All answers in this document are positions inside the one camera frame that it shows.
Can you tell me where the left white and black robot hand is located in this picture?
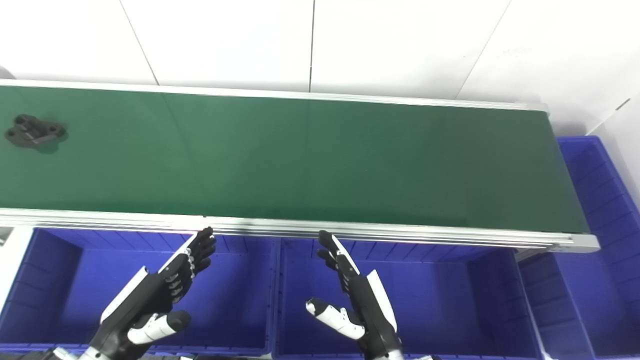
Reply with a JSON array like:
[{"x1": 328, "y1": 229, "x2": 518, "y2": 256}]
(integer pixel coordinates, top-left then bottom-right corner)
[{"x1": 89, "y1": 227, "x2": 218, "y2": 360}]

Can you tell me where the green conveyor belt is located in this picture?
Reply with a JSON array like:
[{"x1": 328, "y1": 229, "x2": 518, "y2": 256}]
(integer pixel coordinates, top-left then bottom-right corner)
[
  {"x1": 0, "y1": 85, "x2": 591, "y2": 234},
  {"x1": 0, "y1": 78, "x2": 601, "y2": 253}
]

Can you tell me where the blue plastic bin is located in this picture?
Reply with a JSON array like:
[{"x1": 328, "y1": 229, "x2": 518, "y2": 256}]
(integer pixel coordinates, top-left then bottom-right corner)
[
  {"x1": 517, "y1": 135, "x2": 640, "y2": 360},
  {"x1": 272, "y1": 237, "x2": 544, "y2": 360},
  {"x1": 0, "y1": 227, "x2": 279, "y2": 357}
]

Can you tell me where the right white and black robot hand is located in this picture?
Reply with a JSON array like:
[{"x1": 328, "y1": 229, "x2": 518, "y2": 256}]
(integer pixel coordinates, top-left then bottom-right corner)
[{"x1": 305, "y1": 230, "x2": 404, "y2": 360}]

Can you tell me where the black flanged metal part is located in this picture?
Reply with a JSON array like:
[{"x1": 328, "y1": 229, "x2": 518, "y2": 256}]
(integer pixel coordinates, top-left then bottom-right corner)
[{"x1": 5, "y1": 114, "x2": 68, "y2": 147}]

